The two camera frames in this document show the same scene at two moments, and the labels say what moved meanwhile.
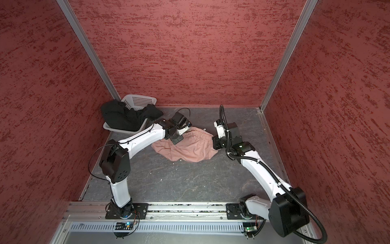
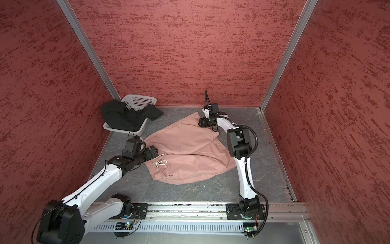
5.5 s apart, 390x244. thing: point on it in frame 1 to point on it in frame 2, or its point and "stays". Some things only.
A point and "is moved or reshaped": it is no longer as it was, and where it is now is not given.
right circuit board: (249, 227) stays
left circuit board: (128, 225) stays
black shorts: (115, 114) stays
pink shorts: (197, 146) is moved or reshaped
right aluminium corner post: (304, 15) stays
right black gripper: (216, 140) to (204, 122)
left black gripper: (175, 141) to (149, 156)
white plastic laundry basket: (138, 102) stays
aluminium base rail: (78, 211) stays
